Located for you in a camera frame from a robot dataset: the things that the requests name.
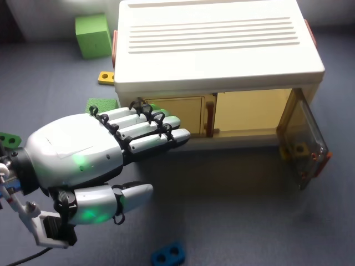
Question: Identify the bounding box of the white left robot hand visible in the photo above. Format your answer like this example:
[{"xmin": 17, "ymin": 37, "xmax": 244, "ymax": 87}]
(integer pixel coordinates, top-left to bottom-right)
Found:
[{"xmin": 24, "ymin": 99, "xmax": 191, "ymax": 226}]

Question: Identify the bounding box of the white toy cabinet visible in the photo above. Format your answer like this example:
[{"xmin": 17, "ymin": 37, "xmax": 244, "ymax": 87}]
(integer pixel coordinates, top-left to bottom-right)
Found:
[{"xmin": 112, "ymin": 0, "xmax": 326, "ymax": 153}]

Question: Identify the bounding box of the small green foam block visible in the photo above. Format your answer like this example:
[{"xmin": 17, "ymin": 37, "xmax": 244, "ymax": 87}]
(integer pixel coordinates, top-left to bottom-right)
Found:
[{"xmin": 86, "ymin": 98, "xmax": 119, "ymax": 114}]

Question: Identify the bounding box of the green two-hole block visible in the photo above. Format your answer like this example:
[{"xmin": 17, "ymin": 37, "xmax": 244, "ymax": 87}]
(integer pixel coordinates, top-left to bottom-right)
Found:
[{"xmin": 0, "ymin": 132, "xmax": 22, "ymax": 149}]

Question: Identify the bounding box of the yellow block with hole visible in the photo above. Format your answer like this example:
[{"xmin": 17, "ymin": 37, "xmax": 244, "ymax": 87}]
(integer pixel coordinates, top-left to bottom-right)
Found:
[
  {"xmin": 97, "ymin": 71, "xmax": 116, "ymax": 86},
  {"xmin": 279, "ymin": 142, "xmax": 308, "ymax": 161}
]

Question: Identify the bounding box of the large green foam block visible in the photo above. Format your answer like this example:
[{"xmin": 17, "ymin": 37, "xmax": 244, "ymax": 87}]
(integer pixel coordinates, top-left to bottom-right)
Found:
[{"xmin": 74, "ymin": 13, "xmax": 113, "ymax": 60}]

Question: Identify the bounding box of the blue two-hole block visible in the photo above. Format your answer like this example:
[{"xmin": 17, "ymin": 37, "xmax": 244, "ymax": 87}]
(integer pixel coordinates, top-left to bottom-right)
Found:
[{"xmin": 151, "ymin": 241, "xmax": 186, "ymax": 265}]

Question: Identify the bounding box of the grey table cloth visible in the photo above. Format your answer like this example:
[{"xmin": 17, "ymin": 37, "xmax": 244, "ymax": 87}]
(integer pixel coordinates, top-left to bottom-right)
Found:
[{"xmin": 0, "ymin": 24, "xmax": 355, "ymax": 266}]

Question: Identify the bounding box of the black cable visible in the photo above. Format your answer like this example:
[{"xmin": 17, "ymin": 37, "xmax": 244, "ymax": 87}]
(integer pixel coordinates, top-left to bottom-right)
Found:
[{"xmin": 0, "ymin": 247, "xmax": 53, "ymax": 266}]

